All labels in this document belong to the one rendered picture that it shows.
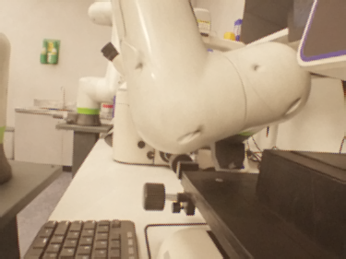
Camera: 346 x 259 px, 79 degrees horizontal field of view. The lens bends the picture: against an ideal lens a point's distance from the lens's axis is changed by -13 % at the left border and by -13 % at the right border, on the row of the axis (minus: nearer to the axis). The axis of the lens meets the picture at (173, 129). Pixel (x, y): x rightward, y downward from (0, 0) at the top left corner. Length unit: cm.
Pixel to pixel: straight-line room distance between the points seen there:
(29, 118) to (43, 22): 144
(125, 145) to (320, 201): 61
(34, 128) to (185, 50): 287
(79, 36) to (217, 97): 341
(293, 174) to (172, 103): 13
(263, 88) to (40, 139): 290
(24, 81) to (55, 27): 88
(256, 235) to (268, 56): 19
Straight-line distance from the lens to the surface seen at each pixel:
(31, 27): 383
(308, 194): 22
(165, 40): 24
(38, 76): 366
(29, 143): 310
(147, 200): 31
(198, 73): 23
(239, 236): 20
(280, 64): 28
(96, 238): 34
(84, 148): 126
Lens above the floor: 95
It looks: 6 degrees down
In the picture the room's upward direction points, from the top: 6 degrees clockwise
